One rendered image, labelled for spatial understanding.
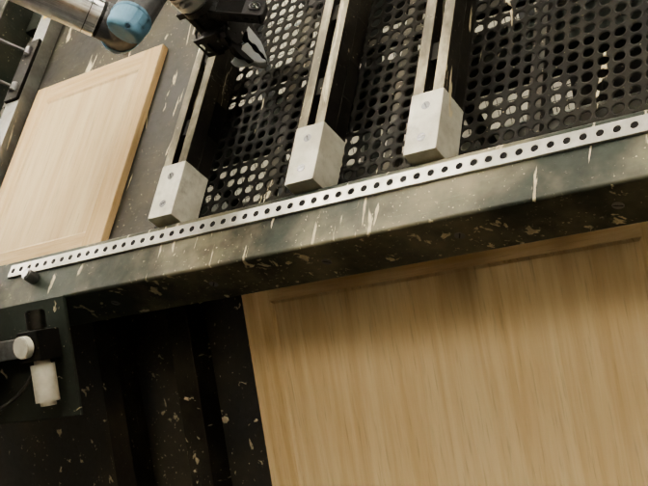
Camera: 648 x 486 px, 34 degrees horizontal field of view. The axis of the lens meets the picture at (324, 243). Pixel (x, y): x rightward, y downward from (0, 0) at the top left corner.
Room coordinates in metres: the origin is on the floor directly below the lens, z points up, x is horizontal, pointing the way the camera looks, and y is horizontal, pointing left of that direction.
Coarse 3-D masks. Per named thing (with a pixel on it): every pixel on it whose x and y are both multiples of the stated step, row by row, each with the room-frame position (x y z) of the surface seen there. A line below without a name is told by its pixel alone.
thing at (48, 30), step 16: (48, 32) 2.74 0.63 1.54; (48, 48) 2.73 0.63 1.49; (32, 80) 2.67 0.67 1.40; (32, 96) 2.66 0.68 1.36; (16, 112) 2.61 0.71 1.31; (0, 128) 2.60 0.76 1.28; (16, 128) 2.61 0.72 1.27; (0, 144) 2.56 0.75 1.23; (0, 160) 2.55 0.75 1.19; (0, 176) 2.55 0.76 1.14
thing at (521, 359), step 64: (512, 256) 1.81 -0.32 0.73; (576, 256) 1.75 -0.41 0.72; (640, 256) 1.69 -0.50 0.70; (256, 320) 2.12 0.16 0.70; (320, 320) 2.04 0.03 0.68; (384, 320) 1.96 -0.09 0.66; (448, 320) 1.89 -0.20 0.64; (512, 320) 1.82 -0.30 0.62; (576, 320) 1.76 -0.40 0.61; (640, 320) 1.70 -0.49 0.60; (256, 384) 2.14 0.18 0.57; (320, 384) 2.06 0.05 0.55; (384, 384) 1.98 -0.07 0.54; (448, 384) 1.90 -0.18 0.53; (512, 384) 1.83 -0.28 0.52; (576, 384) 1.77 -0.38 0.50; (640, 384) 1.71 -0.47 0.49; (320, 448) 2.07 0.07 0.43; (384, 448) 1.99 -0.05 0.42; (448, 448) 1.91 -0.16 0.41; (512, 448) 1.85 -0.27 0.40; (576, 448) 1.78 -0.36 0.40; (640, 448) 1.72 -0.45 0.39
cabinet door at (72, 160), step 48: (48, 96) 2.59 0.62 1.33; (96, 96) 2.46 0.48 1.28; (144, 96) 2.33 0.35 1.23; (48, 144) 2.48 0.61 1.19; (96, 144) 2.35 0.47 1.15; (0, 192) 2.49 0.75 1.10; (48, 192) 2.37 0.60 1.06; (96, 192) 2.25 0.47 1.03; (0, 240) 2.39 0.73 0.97; (48, 240) 2.27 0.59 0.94; (96, 240) 2.16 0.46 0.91
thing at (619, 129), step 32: (608, 128) 1.49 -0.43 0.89; (640, 128) 1.46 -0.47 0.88; (480, 160) 1.61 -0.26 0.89; (512, 160) 1.57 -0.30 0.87; (320, 192) 1.78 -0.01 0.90; (352, 192) 1.73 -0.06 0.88; (384, 192) 1.70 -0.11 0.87; (192, 224) 1.94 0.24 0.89; (224, 224) 1.89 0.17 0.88; (64, 256) 2.13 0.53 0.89; (96, 256) 2.06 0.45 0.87
